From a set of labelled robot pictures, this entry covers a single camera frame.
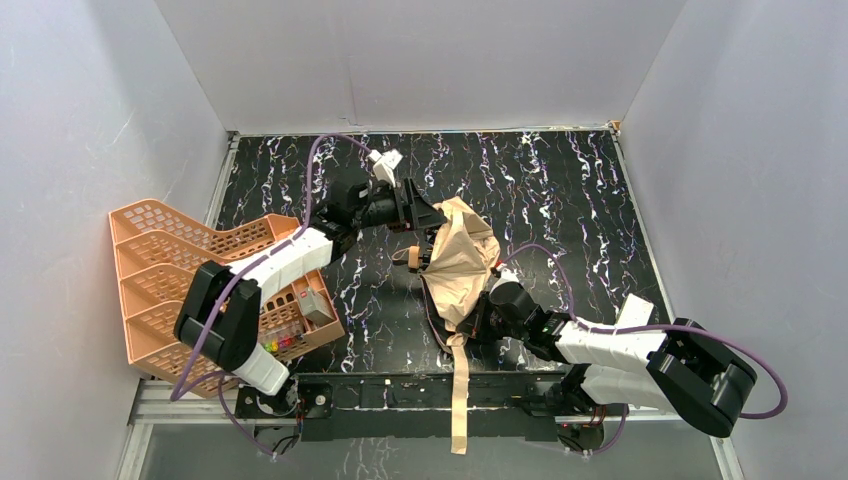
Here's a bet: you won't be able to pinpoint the beige and black folding umbrella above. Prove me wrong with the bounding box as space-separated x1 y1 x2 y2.
391 196 501 455

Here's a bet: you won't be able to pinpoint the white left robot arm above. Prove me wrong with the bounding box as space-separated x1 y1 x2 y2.
171 178 446 400

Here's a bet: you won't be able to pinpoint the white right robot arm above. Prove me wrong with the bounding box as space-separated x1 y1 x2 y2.
458 281 757 438

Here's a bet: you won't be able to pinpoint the grey box in organizer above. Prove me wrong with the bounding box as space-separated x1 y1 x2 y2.
297 287 336 329

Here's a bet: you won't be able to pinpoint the white box with red label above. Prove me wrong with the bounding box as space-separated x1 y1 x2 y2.
615 294 655 328

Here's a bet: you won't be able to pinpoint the coloured markers in organizer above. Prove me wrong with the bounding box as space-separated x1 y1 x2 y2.
260 335 302 354

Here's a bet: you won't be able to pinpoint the orange plastic file organizer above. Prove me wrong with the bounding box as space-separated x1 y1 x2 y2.
109 199 344 397

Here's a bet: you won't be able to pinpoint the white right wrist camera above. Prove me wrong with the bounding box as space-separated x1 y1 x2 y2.
491 264 519 290

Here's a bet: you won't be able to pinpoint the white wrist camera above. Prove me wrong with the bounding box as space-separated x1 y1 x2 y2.
491 264 519 290
367 149 403 187

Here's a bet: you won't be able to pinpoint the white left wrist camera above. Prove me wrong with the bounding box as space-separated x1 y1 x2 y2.
367 149 403 187

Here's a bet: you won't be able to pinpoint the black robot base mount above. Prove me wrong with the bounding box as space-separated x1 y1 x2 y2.
235 372 613 450

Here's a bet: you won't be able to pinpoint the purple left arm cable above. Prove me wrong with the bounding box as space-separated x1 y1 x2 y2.
169 133 374 458

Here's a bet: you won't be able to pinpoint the aluminium frame rail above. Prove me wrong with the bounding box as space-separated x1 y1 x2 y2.
119 380 745 479

